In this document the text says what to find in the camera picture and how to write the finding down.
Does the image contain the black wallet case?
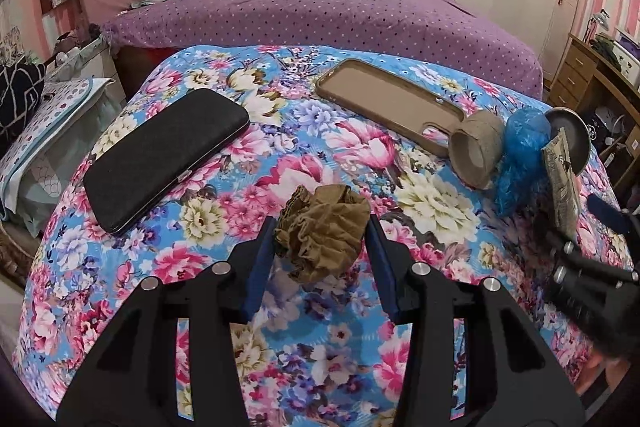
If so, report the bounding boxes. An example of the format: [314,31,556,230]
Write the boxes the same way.
[82,88,251,236]

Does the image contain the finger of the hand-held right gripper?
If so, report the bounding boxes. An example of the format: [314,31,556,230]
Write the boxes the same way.
[542,227,640,308]
[586,193,640,235]

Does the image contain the printed paper packet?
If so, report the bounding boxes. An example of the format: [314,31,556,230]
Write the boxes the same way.
[540,127,582,240]

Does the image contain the black patterned cloth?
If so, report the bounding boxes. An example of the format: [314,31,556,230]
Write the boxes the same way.
[0,62,47,142]

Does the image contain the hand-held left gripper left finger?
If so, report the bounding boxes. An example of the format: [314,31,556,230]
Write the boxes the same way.
[56,216,277,427]

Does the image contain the desk lamp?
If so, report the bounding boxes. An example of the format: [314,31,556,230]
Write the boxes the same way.
[592,8,612,40]

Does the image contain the wooden desk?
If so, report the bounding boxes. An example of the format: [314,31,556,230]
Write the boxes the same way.
[547,32,640,202]

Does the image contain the purple dotted bed cover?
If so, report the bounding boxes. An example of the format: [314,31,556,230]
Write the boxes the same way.
[102,0,543,100]

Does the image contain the cardboard tape roll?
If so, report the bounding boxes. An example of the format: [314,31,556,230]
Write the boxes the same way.
[448,109,507,190]

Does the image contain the dark round metal dish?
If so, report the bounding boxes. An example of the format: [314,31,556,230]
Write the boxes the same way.
[544,107,592,172]

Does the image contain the brown phone case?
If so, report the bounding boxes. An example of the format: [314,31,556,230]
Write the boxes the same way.
[315,58,466,158]

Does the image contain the white storage box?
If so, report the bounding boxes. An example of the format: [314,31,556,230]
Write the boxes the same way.
[615,42,640,85]

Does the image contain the white rice cooker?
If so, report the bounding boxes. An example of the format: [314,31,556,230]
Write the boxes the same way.
[596,107,627,144]

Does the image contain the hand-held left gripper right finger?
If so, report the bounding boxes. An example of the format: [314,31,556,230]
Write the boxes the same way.
[365,216,586,427]

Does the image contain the person's right hand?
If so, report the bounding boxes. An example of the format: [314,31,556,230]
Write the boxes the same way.
[574,349,628,397]

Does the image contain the brown scrunchie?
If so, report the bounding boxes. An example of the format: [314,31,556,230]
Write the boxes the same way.
[274,184,372,284]

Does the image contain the blue plastic bag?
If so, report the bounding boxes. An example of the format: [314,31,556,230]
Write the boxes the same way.
[494,107,553,217]

